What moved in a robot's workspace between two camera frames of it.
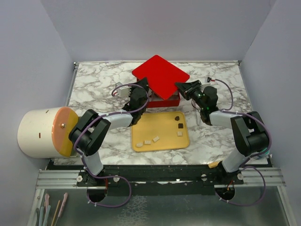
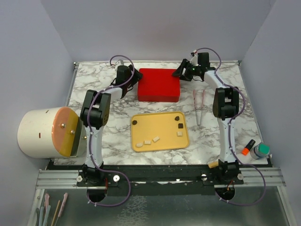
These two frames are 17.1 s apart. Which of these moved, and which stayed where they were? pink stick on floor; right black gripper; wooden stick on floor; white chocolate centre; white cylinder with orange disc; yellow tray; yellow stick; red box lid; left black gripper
Moved: left black gripper; red box lid; right black gripper
Stayed: yellow tray; wooden stick on floor; white cylinder with orange disc; white chocolate centre; pink stick on floor; yellow stick
